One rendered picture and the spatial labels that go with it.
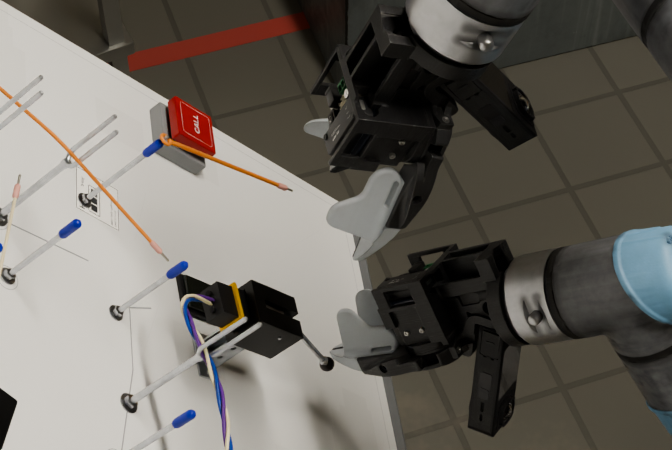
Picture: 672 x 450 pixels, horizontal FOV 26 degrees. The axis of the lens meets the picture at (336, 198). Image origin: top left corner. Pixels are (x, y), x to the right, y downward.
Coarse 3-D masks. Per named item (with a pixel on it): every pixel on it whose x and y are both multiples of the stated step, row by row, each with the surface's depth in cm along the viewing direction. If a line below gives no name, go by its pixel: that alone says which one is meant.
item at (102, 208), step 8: (80, 168) 129; (80, 176) 128; (88, 176) 129; (80, 184) 127; (88, 184) 128; (96, 184) 129; (80, 192) 127; (88, 192) 128; (112, 192) 131; (96, 200) 128; (104, 200) 129; (80, 208) 126; (88, 208) 126; (96, 208) 127; (104, 208) 128; (112, 208) 129; (96, 216) 127; (104, 216) 128; (112, 216) 129; (112, 224) 128
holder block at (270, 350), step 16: (240, 288) 124; (256, 288) 123; (272, 288) 125; (256, 304) 122; (272, 304) 124; (288, 304) 126; (256, 320) 121; (272, 320) 122; (288, 320) 124; (256, 336) 123; (272, 336) 124; (288, 336) 124; (256, 352) 125; (272, 352) 126
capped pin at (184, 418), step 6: (186, 414) 108; (192, 414) 108; (174, 420) 109; (180, 420) 108; (186, 420) 108; (168, 426) 109; (174, 426) 109; (180, 426) 109; (156, 432) 110; (162, 432) 109; (168, 432) 109; (150, 438) 110; (156, 438) 110; (138, 444) 111; (144, 444) 110
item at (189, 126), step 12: (168, 108) 141; (180, 108) 141; (192, 108) 142; (180, 120) 139; (192, 120) 141; (204, 120) 143; (180, 132) 138; (192, 132) 140; (204, 132) 142; (192, 144) 140; (204, 144) 141
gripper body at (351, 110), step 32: (448, 0) 102; (384, 32) 97; (352, 64) 102; (384, 64) 101; (416, 64) 100; (448, 64) 97; (352, 96) 101; (384, 96) 101; (416, 96) 102; (448, 96) 103; (352, 128) 100; (384, 128) 101; (416, 128) 102; (448, 128) 103; (352, 160) 103; (384, 160) 105; (416, 160) 105
